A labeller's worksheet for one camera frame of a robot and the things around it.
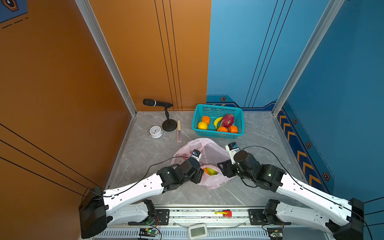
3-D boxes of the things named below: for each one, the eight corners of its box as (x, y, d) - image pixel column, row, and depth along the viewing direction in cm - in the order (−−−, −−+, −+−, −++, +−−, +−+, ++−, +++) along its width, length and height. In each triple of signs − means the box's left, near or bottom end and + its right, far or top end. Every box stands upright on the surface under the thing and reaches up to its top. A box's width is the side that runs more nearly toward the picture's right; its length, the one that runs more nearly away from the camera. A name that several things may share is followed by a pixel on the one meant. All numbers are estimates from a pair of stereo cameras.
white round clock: (150, 138, 107) (148, 134, 103) (152, 129, 112) (151, 125, 108) (161, 138, 107) (160, 134, 103) (163, 129, 112) (162, 125, 108)
